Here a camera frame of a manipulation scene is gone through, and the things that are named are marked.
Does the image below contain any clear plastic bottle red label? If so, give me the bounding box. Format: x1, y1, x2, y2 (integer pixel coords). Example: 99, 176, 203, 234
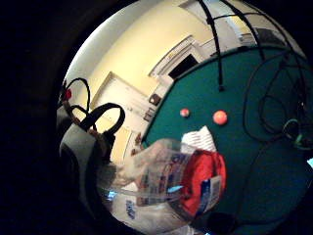
97, 138, 228, 235

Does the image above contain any white door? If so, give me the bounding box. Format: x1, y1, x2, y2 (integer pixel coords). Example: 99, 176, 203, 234
89, 70, 158, 165

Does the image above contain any white framed dark opening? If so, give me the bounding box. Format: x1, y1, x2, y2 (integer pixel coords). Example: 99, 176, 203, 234
148, 34, 210, 82

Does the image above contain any white striped paper packet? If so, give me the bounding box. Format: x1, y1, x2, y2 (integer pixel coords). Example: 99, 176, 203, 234
180, 124, 218, 155

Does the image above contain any orange ball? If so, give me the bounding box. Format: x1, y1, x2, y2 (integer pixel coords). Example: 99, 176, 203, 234
212, 110, 229, 126

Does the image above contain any dark wall box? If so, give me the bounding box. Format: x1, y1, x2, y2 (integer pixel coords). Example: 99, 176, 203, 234
149, 93, 162, 107

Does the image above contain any thick black cable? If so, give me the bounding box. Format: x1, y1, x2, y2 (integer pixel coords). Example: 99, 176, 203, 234
197, 0, 227, 93

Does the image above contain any looped black cable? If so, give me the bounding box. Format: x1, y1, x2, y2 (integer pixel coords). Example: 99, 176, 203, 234
242, 45, 313, 146

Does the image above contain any green cable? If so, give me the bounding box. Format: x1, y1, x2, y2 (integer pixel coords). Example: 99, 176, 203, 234
281, 117, 313, 152

